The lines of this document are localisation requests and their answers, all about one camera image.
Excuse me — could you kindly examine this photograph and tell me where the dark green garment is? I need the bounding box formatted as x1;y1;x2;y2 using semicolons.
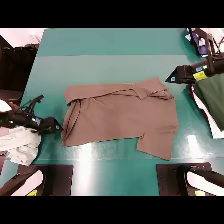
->
193;73;224;132

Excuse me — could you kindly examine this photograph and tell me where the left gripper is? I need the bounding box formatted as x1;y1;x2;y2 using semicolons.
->
34;115;64;136

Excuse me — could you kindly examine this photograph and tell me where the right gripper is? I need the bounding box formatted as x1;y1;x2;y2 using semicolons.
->
164;64;198;85

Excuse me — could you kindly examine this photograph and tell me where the brown shirt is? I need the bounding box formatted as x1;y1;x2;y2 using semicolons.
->
61;77;180;161

